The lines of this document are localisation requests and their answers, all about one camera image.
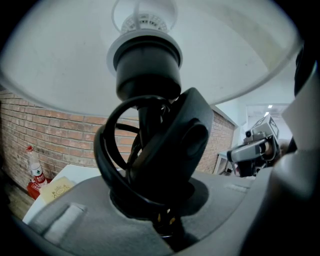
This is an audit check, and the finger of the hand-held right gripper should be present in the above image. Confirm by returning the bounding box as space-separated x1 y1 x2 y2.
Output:
226 139 266 163

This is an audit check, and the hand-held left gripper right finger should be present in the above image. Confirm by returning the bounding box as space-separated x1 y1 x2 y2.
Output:
239 61 320 256

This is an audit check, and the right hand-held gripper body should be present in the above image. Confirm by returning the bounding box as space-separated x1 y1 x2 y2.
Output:
244 113 281 176

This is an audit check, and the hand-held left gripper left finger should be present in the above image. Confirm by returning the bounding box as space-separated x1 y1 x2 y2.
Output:
12 171 254 256

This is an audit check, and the white table lamp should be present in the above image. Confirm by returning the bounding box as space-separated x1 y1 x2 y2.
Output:
0 0 305 241

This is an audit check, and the white square table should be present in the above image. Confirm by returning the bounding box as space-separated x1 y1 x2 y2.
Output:
22 163 103 225

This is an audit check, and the white side table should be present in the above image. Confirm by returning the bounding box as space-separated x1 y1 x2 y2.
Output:
214 149 237 176

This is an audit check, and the beige book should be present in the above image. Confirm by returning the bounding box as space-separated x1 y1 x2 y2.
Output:
39 175 76 205

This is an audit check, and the person's black shirt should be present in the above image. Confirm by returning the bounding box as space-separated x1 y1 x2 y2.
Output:
293 43 320 97

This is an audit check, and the red fire equipment box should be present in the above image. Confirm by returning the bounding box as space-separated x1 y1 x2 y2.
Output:
26 176 53 201

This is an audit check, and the clear plastic bottle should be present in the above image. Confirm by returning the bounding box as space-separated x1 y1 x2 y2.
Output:
25 145 48 186

